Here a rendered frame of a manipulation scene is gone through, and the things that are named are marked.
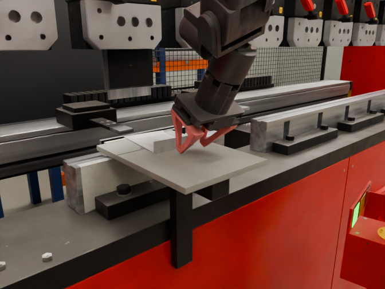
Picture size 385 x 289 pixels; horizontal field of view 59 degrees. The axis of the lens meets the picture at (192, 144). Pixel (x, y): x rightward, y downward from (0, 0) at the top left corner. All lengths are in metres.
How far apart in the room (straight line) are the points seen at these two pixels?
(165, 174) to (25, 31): 0.29
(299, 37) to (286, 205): 0.47
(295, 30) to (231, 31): 0.62
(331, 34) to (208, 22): 0.82
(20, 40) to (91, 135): 0.43
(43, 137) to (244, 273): 0.60
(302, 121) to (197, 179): 0.71
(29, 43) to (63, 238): 0.31
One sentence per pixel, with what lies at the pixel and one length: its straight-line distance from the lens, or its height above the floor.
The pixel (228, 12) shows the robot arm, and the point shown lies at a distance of 0.40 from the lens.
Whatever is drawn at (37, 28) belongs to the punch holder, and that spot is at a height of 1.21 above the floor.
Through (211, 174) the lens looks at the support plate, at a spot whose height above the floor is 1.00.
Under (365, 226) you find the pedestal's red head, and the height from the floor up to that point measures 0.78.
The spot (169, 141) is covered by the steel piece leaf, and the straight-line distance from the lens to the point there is 0.61.
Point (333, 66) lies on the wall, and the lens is 8.48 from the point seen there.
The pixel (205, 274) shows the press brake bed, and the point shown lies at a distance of 0.79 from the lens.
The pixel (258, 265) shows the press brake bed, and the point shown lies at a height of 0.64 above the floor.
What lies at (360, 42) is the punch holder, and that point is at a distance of 1.39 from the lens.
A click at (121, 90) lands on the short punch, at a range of 0.69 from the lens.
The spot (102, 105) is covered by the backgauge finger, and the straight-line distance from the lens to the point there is 0.90.
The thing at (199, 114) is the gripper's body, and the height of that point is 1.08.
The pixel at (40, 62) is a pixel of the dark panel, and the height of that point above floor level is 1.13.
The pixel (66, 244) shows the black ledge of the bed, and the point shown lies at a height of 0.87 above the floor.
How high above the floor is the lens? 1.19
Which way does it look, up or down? 17 degrees down
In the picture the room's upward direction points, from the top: straight up
